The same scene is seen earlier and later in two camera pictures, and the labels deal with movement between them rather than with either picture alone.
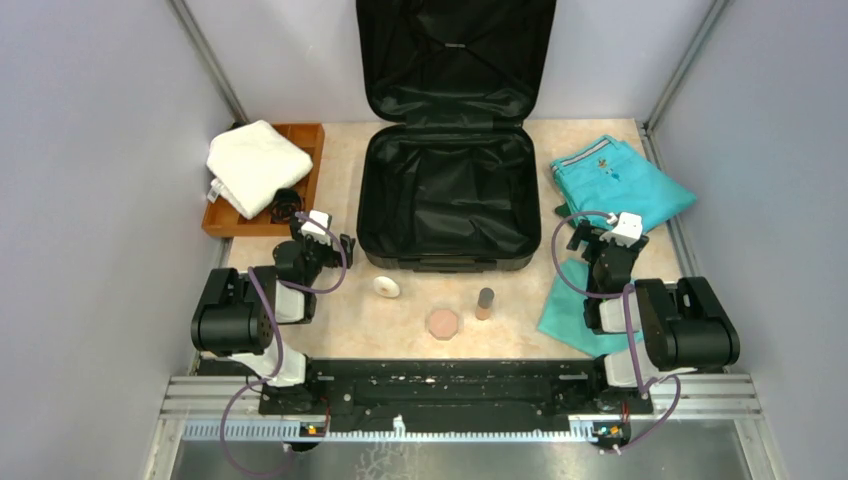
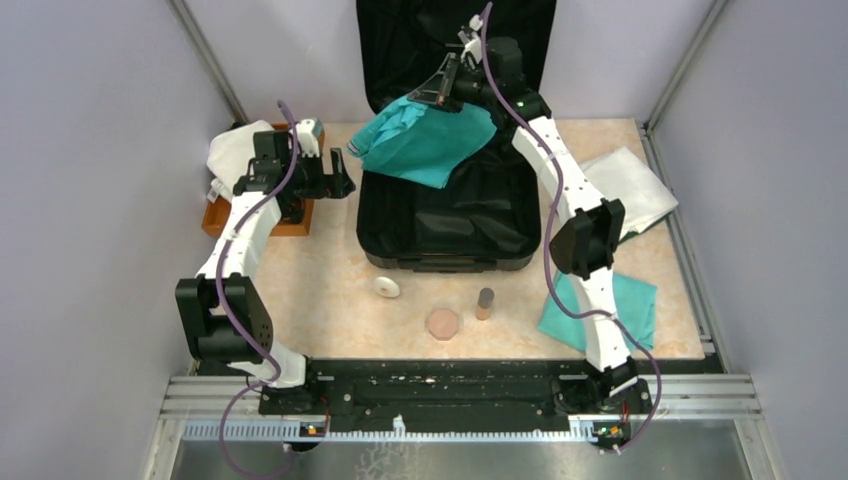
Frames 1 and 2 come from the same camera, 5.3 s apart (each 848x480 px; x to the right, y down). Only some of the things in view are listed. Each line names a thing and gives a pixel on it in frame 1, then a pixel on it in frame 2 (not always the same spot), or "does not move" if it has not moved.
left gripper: (334, 257) → (336, 185)
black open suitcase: (456, 187) does not move
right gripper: (594, 241) → (438, 88)
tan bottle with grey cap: (484, 304) does not move
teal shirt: (564, 316) → (409, 141)
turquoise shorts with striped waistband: (610, 175) → (636, 302)
